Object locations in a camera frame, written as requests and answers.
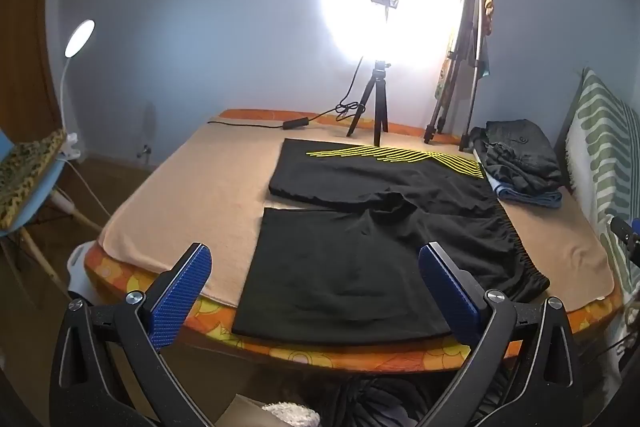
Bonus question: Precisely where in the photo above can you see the folded blue cloth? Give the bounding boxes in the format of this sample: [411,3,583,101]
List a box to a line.
[487,177,563,209]

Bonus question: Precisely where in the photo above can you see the leopard print cushion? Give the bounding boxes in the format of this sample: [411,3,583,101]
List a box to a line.
[0,129,68,230]

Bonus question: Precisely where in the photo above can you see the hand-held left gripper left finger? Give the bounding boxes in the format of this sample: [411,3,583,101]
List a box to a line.
[49,243,213,427]

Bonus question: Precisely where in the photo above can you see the pile of dark clothes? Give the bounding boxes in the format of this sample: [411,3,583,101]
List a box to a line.
[470,119,563,195]

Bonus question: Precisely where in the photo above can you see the dark cloth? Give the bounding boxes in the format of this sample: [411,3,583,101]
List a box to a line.
[320,374,501,427]

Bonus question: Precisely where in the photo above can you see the beige blanket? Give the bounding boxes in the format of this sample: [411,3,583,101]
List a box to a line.
[100,119,616,303]

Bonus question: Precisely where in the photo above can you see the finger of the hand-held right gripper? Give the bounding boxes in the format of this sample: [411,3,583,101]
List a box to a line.
[611,217,640,266]

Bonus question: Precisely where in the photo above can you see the white towel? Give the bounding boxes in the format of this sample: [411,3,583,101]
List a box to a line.
[260,401,321,427]

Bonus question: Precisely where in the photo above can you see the colourful hanging cloth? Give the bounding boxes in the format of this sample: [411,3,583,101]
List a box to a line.
[432,27,493,108]

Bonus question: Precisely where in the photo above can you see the white clamp desk lamp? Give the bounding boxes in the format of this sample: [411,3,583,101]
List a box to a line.
[54,19,96,158]

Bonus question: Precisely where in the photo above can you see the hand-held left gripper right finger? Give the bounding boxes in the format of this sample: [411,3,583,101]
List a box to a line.
[419,243,587,427]

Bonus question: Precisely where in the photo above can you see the tall metal tripod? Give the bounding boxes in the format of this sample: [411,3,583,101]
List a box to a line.
[424,0,493,152]

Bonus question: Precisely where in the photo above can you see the ring light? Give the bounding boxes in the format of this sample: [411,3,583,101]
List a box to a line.
[320,0,468,72]

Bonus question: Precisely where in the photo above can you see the black pants with yellow stripes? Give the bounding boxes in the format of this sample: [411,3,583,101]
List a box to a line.
[231,138,552,348]

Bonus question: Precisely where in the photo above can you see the black power cable with switch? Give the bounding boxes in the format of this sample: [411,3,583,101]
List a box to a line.
[207,54,366,130]

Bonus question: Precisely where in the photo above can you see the small black tripod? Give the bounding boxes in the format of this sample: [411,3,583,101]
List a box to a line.
[346,59,392,148]

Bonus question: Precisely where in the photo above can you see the blue chair with wooden legs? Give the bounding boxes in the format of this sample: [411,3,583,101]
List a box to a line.
[0,127,103,308]

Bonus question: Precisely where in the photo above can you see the wooden door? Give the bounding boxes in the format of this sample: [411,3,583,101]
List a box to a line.
[0,0,66,132]

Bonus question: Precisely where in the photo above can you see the green and white striped pillow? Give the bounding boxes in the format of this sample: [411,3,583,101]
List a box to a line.
[565,68,640,293]

